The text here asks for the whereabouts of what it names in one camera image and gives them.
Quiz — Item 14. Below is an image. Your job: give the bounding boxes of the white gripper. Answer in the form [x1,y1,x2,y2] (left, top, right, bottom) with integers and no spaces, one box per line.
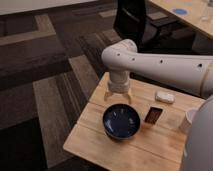
[104,71,132,104]

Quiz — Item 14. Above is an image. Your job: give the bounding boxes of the brown rectangular bar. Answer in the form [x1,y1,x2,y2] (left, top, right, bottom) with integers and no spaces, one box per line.
[145,107,163,124]

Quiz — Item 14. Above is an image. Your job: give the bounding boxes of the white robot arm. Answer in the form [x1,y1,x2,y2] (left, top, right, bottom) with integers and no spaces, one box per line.
[101,39,213,171]

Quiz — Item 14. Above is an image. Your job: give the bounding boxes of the white eraser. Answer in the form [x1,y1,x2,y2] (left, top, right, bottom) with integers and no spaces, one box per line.
[155,91,175,104]

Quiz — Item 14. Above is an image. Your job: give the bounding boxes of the dark blue bowl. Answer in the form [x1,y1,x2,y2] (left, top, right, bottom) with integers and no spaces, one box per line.
[102,104,141,140]

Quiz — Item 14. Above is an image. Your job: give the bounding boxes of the black office chair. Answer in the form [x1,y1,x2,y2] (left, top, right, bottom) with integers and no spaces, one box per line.
[113,0,195,55]

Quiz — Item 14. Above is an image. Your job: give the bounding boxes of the blue round coaster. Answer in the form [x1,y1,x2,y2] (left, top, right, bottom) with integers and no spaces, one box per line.
[173,8,187,15]

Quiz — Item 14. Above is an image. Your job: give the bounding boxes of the light wooden background table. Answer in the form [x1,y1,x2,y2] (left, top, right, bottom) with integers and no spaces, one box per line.
[148,0,213,39]

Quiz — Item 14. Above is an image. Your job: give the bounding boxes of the clear drinking glass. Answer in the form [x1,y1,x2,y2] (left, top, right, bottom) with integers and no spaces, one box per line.
[201,0,213,23]

